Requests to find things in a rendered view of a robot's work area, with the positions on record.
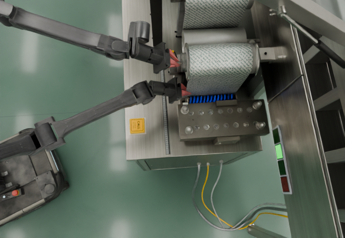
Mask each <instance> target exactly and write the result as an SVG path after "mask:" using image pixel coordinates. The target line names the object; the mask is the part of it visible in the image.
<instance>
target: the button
mask: <svg viewBox="0 0 345 238"><path fill-rule="evenodd" d="M129 122H130V133H131V134H132V133H145V124H144V118H131V119H129Z"/></svg>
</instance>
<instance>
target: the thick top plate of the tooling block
mask: <svg viewBox="0 0 345 238"><path fill-rule="evenodd" d="M256 101H261V102H262V105H261V107H260V109H258V110H257V109H254V108H253V103H254V102H256ZM182 106H183V104H178V105H177V114H178V126H179V139H180V142H181V141H196V140H211V139H216V138H217V137H224V136H240V137H249V136H264V135H267V134H269V133H270V129H269V124H268V120H267V114H266V108H265V102H264V99H260V100H243V101H237V105H236V106H224V107H216V103H215V102H210V103H194V104H188V108H189V111H188V113H187V114H183V113H182V112H181V108H182ZM258 122H265V127H264V128H263V129H262V130H258V129H257V128H256V124H257V123H258ZM188 126H191V127H192V129H193V132H192V134H190V135H188V134H186V133H185V128H186V127H188Z"/></svg>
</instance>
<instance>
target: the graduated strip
mask: <svg viewBox="0 0 345 238"><path fill-rule="evenodd" d="M160 74H161V82H165V71H164V70H162V71H160ZM162 105H163V120H164V135H165V151H166V154H170V143H169V129H168V115H167V100H166V96H162Z"/></svg>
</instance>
